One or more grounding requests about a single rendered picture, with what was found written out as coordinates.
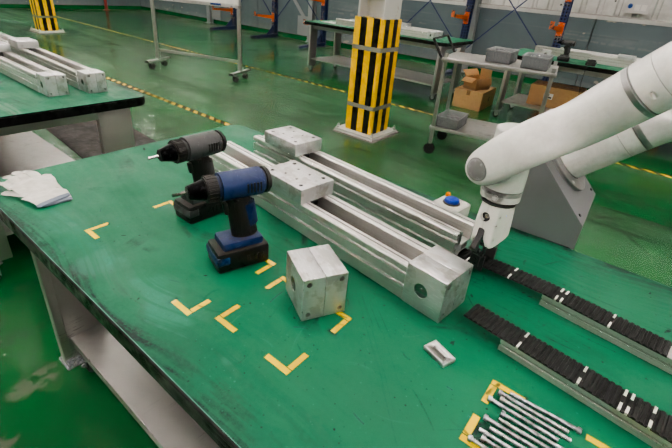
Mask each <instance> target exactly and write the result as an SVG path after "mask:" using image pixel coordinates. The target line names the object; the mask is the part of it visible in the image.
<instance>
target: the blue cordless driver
mask: <svg viewBox="0 0 672 448"><path fill-rule="evenodd" d="M271 187H272V176H271V173H270V171H269V169H268V168H266V167H265V166H260V167H259V166H254V167H248V168H241V169H235V170H229V171H223V172H217V173H215V175H213V174H209V175H203V176H202V177H201V179H200V180H198V181H196V182H193V183H191V184H189V185H187V186H186V187H185V192H181V193H175V194H172V197H177V196H183V195H186V197H187V199H188V200H195V201H205V202H206V203H207V204H210V203H215V202H219V200H220V201H221V202H222V206H223V211H224V213H225V215H228V218H229V224H230V229H229V230H225V231H221V232H217V233H215V238H214V239H210V240H208V243H207V244H206V249H207V252H208V257H209V258H210V260H211V262H212V263H213V265H214V266H215V268H216V270H217V271H218V273H220V274H222V273H225V272H229V271H232V270H236V269H239V268H243V267H246V266H249V265H253V264H256V263H260V262H263V261H267V260H268V251H269V244H268V242H267V241H266V240H265V238H264V237H263V236H262V234H261V233H260V232H259V231H258V230H257V226H256V222H257V221H258V217H257V211H256V206H255V200H254V198H253V197H250V196H253V195H258V194H263V193H264V192H269V191H270V189H271Z"/></svg>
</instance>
